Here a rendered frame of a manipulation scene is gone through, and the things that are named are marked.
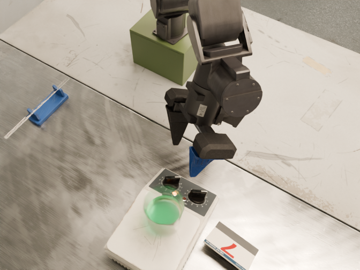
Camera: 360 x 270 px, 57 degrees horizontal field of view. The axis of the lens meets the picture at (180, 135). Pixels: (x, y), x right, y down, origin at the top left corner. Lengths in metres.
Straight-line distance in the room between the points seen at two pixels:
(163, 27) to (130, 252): 0.46
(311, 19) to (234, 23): 2.16
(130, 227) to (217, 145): 0.21
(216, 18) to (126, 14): 0.58
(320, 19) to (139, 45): 1.97
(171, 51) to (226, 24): 0.31
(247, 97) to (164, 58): 0.39
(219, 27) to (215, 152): 0.18
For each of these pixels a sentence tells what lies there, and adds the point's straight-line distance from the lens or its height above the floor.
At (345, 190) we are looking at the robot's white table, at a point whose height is 0.90.
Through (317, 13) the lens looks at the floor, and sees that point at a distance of 2.69.
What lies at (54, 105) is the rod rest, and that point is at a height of 0.91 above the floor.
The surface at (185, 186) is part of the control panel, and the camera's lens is 0.65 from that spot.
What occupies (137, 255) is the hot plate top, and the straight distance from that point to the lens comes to 0.57.
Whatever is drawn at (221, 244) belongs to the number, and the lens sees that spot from 0.64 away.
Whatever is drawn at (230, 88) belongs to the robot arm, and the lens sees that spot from 0.44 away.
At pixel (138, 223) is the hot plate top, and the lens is 0.58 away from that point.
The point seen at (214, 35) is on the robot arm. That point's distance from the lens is 0.48.
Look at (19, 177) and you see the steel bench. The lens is 0.77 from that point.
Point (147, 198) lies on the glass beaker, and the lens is 0.52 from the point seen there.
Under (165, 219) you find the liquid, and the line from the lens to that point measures 0.54.
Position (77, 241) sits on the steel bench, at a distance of 0.68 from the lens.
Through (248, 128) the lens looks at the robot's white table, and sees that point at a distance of 0.78.
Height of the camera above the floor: 1.54
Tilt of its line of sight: 59 degrees down
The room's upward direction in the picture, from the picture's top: 3 degrees clockwise
